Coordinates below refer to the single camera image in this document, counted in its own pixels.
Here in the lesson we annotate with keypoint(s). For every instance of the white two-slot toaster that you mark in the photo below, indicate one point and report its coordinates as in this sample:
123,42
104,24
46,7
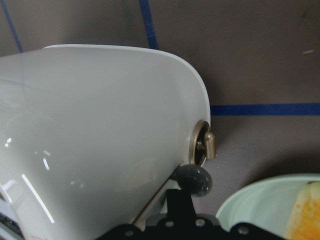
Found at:
89,133

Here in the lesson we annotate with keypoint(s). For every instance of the light green plate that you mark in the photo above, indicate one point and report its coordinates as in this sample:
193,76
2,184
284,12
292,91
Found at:
266,204

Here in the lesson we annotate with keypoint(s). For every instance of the orange triangular bread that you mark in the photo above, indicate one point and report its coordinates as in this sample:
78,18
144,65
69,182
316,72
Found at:
304,219

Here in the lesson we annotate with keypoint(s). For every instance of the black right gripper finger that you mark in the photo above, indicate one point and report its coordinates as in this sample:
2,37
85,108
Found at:
180,209

